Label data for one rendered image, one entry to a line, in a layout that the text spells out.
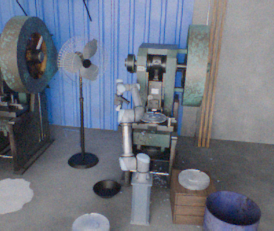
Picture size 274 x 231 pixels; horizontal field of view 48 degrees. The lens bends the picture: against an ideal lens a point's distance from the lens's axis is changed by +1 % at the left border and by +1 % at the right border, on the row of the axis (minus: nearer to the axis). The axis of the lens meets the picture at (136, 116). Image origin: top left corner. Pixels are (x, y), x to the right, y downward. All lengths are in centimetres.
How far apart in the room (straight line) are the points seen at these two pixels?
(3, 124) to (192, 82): 215
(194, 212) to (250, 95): 219
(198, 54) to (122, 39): 177
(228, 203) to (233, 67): 220
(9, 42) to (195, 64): 177
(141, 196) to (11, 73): 173
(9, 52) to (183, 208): 221
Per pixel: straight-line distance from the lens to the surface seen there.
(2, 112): 381
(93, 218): 265
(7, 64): 327
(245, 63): 449
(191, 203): 295
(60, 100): 482
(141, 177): 276
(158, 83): 319
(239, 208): 286
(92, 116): 479
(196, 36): 294
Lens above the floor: 201
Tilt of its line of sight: 22 degrees down
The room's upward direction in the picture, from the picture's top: 2 degrees clockwise
